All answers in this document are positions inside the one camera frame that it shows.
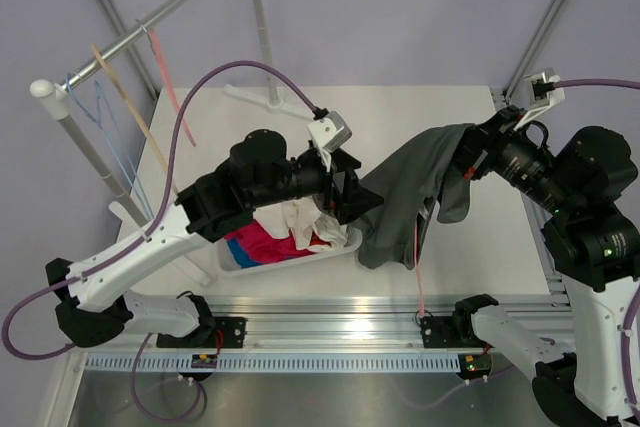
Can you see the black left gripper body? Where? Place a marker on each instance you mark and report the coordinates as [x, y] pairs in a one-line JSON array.
[[338, 185]]

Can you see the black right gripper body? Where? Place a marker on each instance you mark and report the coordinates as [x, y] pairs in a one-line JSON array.
[[473, 148]]

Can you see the dark grey t shirt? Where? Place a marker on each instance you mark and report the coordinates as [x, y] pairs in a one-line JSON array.
[[415, 176]]

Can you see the thin pink wire hanger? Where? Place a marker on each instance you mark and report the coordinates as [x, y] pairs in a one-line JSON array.
[[421, 309]]

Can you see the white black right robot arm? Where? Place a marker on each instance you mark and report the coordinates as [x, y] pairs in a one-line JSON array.
[[594, 248]]

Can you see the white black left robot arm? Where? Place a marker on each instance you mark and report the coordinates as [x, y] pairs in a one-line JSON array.
[[96, 302]]

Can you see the thick pink plastic hanger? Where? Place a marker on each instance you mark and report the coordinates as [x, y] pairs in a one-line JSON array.
[[163, 69]]

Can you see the beige wooden hanger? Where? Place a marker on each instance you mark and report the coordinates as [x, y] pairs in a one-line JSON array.
[[133, 110]]

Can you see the white cloth in basket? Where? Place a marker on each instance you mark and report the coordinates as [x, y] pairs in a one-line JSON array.
[[303, 222]]

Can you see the white plastic laundry basket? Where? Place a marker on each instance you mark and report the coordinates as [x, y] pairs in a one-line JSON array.
[[225, 265]]

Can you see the silver white clothes rack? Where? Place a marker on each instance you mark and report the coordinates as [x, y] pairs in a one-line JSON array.
[[53, 199]]

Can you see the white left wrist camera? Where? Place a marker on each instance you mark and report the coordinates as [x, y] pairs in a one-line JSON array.
[[330, 132]]

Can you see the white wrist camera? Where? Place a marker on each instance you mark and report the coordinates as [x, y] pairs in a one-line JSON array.
[[330, 132], [542, 96]]

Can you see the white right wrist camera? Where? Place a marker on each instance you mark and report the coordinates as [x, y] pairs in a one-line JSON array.
[[542, 96]]

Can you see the aluminium mounting rail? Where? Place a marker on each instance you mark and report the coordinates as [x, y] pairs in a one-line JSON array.
[[368, 323]]

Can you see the blue wire hanger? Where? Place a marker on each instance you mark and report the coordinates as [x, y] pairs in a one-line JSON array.
[[102, 116]]

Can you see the white slotted cable duct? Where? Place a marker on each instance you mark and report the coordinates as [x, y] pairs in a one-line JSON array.
[[419, 362]]

